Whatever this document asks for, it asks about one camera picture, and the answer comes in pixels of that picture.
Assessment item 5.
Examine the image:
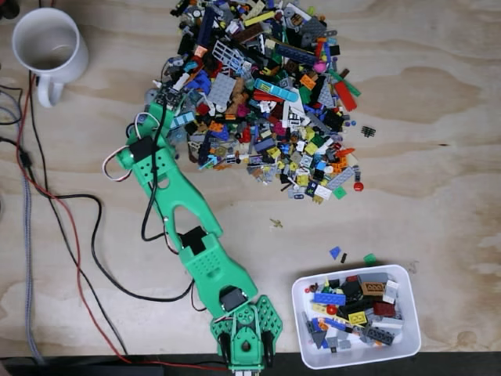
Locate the large grey Lego plate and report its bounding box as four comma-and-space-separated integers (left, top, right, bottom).
207, 73, 238, 107

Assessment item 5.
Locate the white lattice fence Lego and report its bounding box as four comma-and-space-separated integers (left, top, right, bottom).
211, 38, 245, 76

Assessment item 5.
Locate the long dark navy Lego beam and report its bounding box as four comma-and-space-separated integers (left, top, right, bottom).
196, 6, 217, 49

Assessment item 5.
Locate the white printed Lego panel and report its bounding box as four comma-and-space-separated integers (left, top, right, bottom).
281, 99, 311, 128

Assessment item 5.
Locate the long yellow Lego plate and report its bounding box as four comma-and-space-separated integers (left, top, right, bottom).
243, 10, 276, 28

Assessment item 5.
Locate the long navy Lego plate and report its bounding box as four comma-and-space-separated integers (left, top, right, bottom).
273, 42, 318, 66

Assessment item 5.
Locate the grey wedge Lego plate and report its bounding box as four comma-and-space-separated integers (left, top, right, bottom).
317, 82, 336, 109

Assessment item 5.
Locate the white Lego plate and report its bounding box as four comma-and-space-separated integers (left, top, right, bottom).
312, 184, 333, 202

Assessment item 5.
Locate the dark grey Lego plate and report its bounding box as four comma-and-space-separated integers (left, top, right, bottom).
298, 16, 327, 46
361, 325, 395, 346

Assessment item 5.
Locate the long red Lego slope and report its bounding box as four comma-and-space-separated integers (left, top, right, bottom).
333, 79, 359, 113

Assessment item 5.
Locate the long grey Lego plate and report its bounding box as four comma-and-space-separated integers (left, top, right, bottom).
326, 165, 355, 191

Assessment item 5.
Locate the blue Lego plate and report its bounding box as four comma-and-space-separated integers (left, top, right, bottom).
312, 291, 348, 307

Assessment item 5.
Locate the brown Lego brick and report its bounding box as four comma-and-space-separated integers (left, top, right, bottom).
361, 281, 387, 297

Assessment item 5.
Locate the white Lego piece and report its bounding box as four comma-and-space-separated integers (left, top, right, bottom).
382, 279, 402, 305

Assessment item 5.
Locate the dark red Lego brick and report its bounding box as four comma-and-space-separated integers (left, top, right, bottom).
372, 300, 397, 318

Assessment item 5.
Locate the white plastic bin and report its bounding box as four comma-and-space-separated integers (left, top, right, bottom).
290, 263, 422, 371

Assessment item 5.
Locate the dark navy technic beam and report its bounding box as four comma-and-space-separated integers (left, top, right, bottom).
197, 132, 213, 170

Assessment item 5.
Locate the light blue printed long tile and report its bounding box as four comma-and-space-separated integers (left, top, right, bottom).
254, 78, 299, 104

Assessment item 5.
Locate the white mug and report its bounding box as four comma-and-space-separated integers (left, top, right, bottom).
11, 7, 91, 109

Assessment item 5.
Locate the camera circuit board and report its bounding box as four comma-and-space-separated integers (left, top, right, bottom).
155, 86, 185, 112

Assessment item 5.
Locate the white red servo cable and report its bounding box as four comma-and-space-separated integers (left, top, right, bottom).
102, 121, 142, 183

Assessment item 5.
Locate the black camera cable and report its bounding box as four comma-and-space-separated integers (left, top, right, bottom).
140, 102, 175, 243

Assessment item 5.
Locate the thick black cable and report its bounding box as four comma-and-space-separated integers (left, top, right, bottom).
15, 136, 196, 303

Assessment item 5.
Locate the thin black cable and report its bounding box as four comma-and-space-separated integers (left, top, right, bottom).
27, 72, 129, 356

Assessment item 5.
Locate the grey braided cable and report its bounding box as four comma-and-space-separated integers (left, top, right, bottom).
0, 92, 46, 366

